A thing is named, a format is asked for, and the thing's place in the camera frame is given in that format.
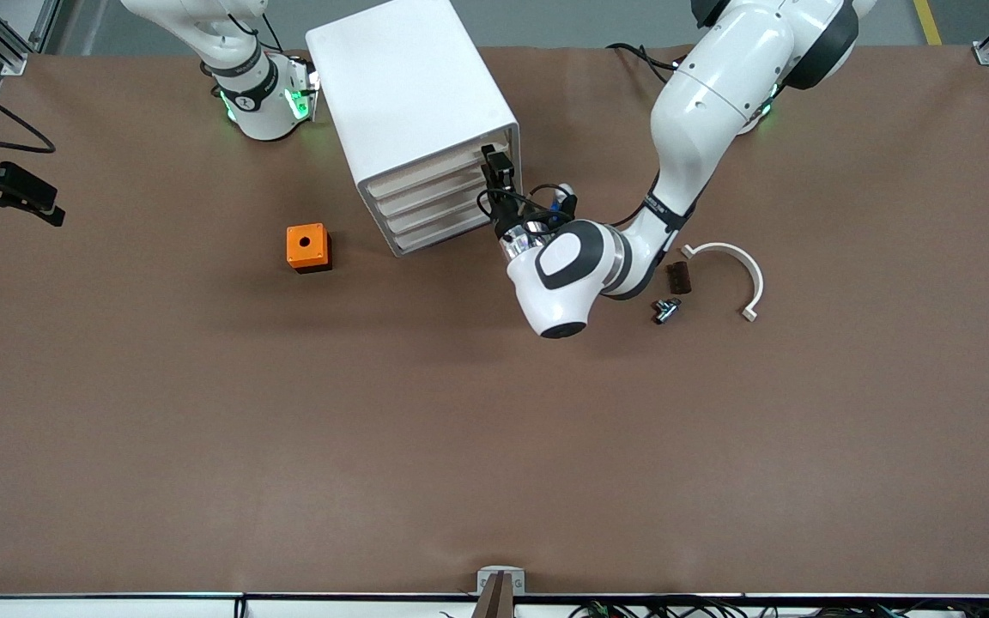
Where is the white plastic drawer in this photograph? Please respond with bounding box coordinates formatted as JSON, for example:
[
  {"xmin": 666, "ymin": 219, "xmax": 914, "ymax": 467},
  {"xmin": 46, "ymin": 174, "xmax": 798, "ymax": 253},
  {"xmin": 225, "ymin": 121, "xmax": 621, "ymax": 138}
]
[
  {"xmin": 361, "ymin": 139, "xmax": 513, "ymax": 198},
  {"xmin": 391, "ymin": 213, "xmax": 504, "ymax": 256},
  {"xmin": 374, "ymin": 160, "xmax": 495, "ymax": 217},
  {"xmin": 383, "ymin": 185, "xmax": 495, "ymax": 235}
]

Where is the grey arm base connector box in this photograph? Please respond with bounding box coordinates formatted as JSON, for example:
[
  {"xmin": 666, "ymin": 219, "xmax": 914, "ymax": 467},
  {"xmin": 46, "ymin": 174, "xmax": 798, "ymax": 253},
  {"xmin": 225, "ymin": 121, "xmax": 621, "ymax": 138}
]
[{"xmin": 287, "ymin": 53, "xmax": 321, "ymax": 121}]

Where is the white drawer cabinet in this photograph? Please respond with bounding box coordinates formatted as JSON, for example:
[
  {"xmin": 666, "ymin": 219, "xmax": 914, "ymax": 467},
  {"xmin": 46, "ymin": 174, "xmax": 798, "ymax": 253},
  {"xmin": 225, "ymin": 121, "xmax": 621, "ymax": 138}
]
[{"xmin": 306, "ymin": 0, "xmax": 524, "ymax": 258}]

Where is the black arm base cable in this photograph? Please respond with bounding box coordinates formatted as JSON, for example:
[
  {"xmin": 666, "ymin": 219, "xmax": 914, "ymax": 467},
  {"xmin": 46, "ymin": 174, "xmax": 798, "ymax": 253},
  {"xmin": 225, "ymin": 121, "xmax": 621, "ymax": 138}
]
[{"xmin": 606, "ymin": 43, "xmax": 677, "ymax": 85}]

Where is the orange button enclosure box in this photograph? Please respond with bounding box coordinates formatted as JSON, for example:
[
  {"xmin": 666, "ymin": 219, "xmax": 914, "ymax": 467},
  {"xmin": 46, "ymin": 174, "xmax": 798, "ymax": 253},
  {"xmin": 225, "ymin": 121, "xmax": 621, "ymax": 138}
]
[{"xmin": 286, "ymin": 223, "xmax": 333, "ymax": 274}]

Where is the white curved bracket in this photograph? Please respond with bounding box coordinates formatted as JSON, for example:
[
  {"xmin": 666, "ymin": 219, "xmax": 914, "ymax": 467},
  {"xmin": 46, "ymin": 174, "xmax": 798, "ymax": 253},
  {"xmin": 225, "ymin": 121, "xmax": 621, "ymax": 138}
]
[{"xmin": 682, "ymin": 243, "xmax": 764, "ymax": 323}]

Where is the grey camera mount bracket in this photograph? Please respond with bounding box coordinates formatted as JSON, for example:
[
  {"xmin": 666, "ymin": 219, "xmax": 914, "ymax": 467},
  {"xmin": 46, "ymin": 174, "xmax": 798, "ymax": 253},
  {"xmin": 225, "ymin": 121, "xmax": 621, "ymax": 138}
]
[{"xmin": 477, "ymin": 566, "xmax": 525, "ymax": 618}]

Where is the white table edge rail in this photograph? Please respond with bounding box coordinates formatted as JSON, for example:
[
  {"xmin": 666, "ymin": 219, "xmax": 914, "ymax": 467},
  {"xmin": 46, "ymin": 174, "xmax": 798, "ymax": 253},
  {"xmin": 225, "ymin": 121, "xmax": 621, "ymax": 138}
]
[{"xmin": 0, "ymin": 592, "xmax": 989, "ymax": 618}]

